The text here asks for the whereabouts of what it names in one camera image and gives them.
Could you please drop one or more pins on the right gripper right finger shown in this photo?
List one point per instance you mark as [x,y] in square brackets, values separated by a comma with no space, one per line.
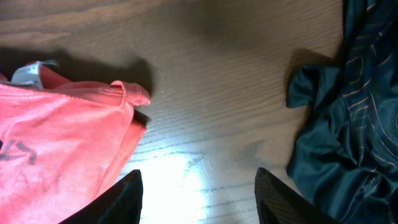
[277,203]

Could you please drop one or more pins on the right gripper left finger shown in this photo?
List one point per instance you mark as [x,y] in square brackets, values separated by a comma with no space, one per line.
[122,203]

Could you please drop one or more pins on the red printed t-shirt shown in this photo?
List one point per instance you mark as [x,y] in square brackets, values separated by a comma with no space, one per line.
[63,143]

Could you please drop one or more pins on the black patterned garment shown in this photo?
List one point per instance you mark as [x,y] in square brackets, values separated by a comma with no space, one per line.
[345,157]

